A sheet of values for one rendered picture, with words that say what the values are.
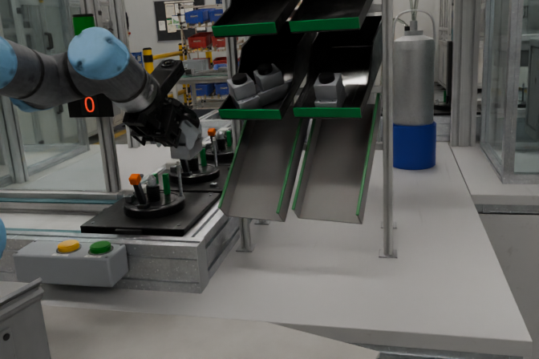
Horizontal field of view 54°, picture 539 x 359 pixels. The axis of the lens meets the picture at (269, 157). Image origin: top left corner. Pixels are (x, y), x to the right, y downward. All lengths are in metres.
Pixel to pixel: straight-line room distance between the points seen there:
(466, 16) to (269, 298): 1.43
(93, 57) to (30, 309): 0.36
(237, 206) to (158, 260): 0.19
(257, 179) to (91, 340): 0.44
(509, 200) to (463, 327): 0.73
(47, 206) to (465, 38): 1.55
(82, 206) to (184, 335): 0.60
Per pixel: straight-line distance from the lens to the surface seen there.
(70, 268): 1.10
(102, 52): 0.80
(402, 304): 1.02
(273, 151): 1.13
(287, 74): 1.15
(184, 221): 1.14
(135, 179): 1.15
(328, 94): 0.99
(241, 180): 1.12
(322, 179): 1.08
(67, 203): 1.48
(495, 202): 1.64
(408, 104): 1.82
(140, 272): 1.11
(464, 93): 2.16
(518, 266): 1.73
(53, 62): 0.85
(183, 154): 1.07
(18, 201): 1.57
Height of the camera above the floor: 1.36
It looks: 14 degrees down
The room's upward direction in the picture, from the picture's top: 3 degrees counter-clockwise
